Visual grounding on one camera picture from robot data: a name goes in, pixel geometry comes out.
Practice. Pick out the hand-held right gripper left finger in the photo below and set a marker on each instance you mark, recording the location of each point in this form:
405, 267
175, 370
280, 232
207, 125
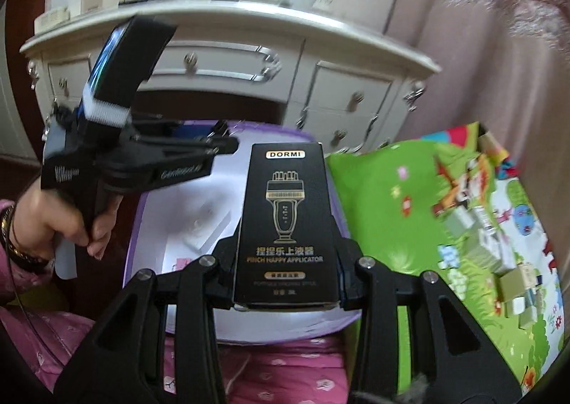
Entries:
218, 272

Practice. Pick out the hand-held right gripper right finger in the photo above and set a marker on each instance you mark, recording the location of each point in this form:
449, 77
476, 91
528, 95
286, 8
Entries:
352, 272

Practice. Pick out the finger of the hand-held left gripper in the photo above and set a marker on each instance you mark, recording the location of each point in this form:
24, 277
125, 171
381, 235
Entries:
178, 128
218, 146

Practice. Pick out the purple storage box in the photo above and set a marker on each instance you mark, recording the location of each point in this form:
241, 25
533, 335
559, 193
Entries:
178, 226

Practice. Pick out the black box with gold print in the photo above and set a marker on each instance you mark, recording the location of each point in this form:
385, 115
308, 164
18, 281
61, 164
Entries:
287, 217

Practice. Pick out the person's left forearm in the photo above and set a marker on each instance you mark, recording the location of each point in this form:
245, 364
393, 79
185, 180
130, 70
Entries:
20, 281

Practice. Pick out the person's left hand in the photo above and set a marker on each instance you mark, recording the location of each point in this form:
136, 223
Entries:
49, 212

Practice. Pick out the printed cartoon blanket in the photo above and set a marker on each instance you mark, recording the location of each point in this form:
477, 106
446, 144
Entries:
383, 208

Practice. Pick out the white dressing table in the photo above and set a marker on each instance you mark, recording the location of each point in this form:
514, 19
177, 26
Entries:
231, 39

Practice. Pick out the person's pink pajama legs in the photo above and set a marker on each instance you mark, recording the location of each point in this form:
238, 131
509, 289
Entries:
285, 368

